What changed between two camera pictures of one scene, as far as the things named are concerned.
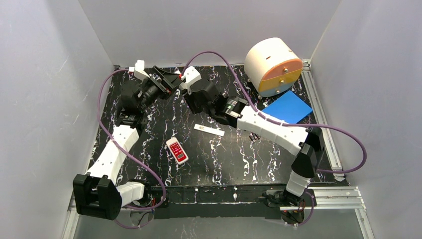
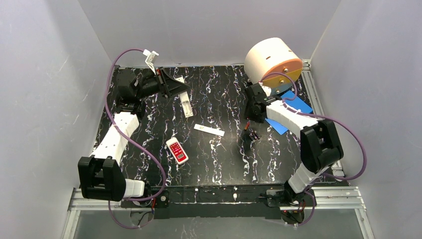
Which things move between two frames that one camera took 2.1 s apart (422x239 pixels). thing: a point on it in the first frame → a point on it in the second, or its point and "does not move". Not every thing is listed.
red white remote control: (179, 155) does not move
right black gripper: (186, 96) → (250, 133)
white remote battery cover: (209, 130) does not move
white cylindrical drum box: (272, 66) does not move
